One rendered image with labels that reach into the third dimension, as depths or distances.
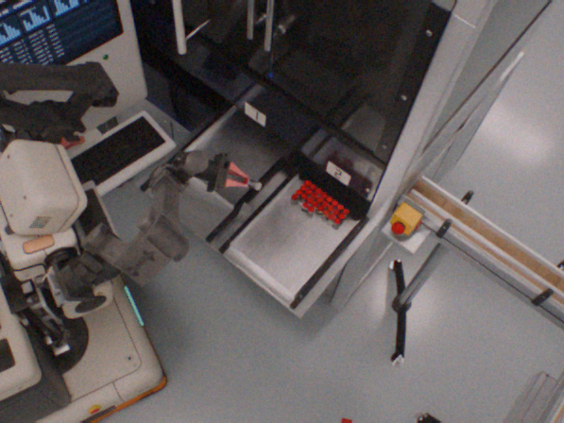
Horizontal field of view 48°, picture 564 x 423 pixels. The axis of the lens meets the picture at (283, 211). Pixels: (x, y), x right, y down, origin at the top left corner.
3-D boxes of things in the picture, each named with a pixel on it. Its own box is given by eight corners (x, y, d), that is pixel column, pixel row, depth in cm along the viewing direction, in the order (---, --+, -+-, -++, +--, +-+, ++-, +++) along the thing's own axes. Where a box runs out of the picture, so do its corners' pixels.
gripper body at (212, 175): (230, 154, 164) (203, 145, 161) (220, 192, 163) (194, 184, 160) (220, 157, 170) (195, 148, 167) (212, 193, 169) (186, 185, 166)
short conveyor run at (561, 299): (392, 214, 212) (403, 193, 198) (417, 184, 219) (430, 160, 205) (572, 343, 196) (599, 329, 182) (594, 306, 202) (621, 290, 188)
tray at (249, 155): (240, 104, 224) (240, 97, 221) (298, 144, 218) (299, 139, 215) (174, 165, 211) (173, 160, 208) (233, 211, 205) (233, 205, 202)
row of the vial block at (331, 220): (297, 194, 209) (299, 188, 205) (339, 227, 205) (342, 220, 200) (293, 198, 208) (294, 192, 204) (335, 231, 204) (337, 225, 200)
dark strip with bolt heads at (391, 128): (360, 190, 198) (431, -1, 127) (372, 198, 197) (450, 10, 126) (358, 193, 197) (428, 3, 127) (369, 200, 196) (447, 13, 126)
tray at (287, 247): (297, 178, 212) (298, 173, 209) (358, 224, 206) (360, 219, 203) (230, 247, 199) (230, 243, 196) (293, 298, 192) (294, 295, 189)
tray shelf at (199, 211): (230, 99, 227) (230, 96, 226) (387, 212, 211) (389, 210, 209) (134, 187, 208) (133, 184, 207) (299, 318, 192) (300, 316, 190)
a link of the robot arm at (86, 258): (75, 263, 154) (92, 277, 156) (102, 240, 151) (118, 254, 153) (86, 245, 162) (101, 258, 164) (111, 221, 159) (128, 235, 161)
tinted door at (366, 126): (271, 81, 188) (285, -94, 136) (388, 161, 178) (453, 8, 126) (269, 82, 188) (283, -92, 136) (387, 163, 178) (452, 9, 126)
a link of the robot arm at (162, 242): (108, 263, 118) (147, 297, 121) (156, 210, 121) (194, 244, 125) (77, 245, 158) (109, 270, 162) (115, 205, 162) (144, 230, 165)
